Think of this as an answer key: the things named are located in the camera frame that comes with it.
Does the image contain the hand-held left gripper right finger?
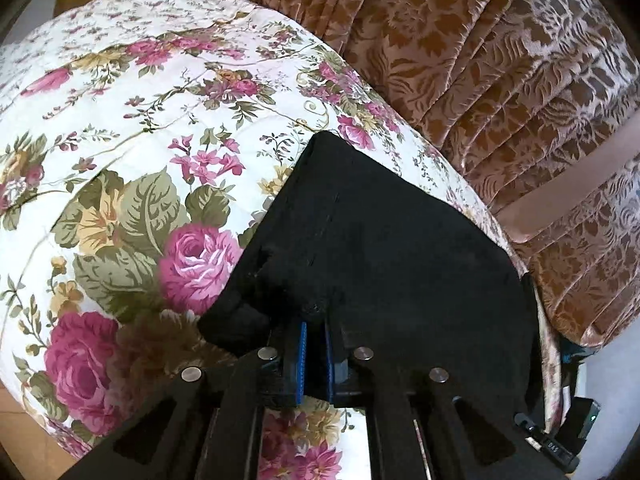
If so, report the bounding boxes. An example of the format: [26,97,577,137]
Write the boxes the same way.
[324,322,577,480]

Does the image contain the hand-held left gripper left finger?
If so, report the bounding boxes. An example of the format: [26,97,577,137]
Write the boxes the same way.
[60,322,308,480]

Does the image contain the black pants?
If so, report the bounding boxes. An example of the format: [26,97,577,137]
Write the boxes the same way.
[197,130,539,411]

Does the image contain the floral quilted blanket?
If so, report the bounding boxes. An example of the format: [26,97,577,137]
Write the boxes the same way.
[0,0,567,480]

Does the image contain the brown floral curtain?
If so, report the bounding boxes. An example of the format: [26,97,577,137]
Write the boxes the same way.
[170,0,640,349]

